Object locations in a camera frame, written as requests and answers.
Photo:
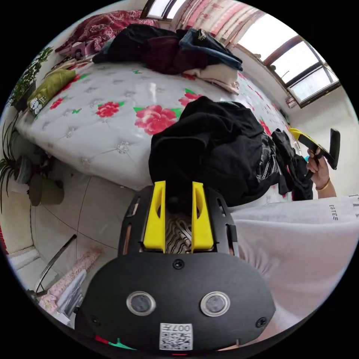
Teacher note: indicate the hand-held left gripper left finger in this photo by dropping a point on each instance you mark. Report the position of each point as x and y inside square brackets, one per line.
[153, 221]

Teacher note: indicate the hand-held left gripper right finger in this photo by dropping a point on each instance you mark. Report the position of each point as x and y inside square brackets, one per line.
[202, 224]

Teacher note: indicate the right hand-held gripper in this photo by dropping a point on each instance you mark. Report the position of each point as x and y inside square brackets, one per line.
[317, 150]

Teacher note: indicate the black jacket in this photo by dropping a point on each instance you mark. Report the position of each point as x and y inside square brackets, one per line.
[213, 145]

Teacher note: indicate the person's right forearm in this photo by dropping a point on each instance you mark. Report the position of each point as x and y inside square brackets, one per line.
[326, 189]

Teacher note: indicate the person's right hand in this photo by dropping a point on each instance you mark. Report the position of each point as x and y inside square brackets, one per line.
[319, 171]

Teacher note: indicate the window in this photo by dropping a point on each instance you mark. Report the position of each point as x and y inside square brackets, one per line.
[294, 61]

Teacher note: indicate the bed with floral sheet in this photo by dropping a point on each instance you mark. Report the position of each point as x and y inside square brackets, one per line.
[112, 134]

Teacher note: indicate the person's body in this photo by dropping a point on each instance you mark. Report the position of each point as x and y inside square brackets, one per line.
[297, 252]

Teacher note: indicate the floral paper roll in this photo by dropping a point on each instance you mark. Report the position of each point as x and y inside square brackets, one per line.
[70, 277]

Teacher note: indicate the pink striped curtain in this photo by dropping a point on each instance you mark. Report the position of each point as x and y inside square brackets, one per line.
[213, 16]

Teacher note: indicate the potted plant with long leaves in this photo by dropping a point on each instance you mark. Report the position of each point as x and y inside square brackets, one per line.
[16, 165]

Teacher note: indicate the pile of clothes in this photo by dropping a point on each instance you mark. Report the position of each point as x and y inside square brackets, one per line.
[168, 50]

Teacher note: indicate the green pillow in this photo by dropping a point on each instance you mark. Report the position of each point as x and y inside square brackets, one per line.
[52, 87]

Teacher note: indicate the green leafy plant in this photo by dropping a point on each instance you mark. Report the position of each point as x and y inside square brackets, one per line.
[29, 75]

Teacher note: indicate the red patterned blanket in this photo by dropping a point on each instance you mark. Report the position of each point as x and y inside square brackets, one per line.
[103, 26]

